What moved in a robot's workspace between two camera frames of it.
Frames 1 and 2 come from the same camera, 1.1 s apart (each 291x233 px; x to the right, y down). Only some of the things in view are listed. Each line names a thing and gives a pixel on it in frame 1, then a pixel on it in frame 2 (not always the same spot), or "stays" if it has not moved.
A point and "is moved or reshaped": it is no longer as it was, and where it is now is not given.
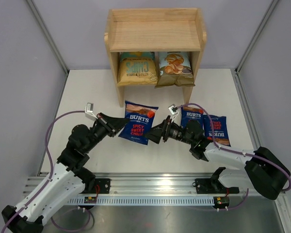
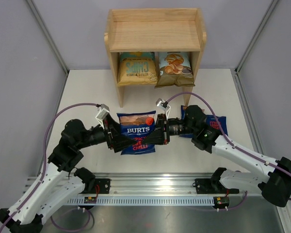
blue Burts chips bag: x=141 y=118 is moved or reshaped
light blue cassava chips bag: x=175 y=68 stays
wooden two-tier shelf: x=168 y=30 stays
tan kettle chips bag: x=137 y=68 stays
